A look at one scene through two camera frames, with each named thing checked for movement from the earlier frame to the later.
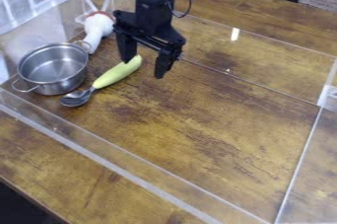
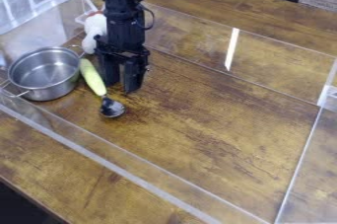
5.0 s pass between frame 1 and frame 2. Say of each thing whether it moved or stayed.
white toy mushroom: stayed
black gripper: moved
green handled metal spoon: moved
